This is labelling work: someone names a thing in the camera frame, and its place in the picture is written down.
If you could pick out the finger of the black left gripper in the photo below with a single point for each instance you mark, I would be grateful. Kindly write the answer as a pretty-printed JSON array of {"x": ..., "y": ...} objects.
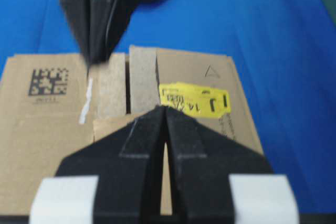
[{"x": 98, "y": 25}]

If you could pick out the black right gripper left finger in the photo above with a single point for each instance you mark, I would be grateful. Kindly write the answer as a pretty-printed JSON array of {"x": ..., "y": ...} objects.
[{"x": 114, "y": 180}]

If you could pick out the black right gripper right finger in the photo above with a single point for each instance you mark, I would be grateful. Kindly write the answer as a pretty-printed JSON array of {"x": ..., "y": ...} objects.
[{"x": 217, "y": 180}]

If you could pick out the brown cardboard box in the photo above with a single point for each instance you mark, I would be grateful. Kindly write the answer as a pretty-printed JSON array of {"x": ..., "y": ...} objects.
[{"x": 47, "y": 113}]

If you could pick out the blue table cloth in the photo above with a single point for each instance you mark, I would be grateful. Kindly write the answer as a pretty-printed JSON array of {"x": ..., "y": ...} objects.
[{"x": 284, "y": 51}]

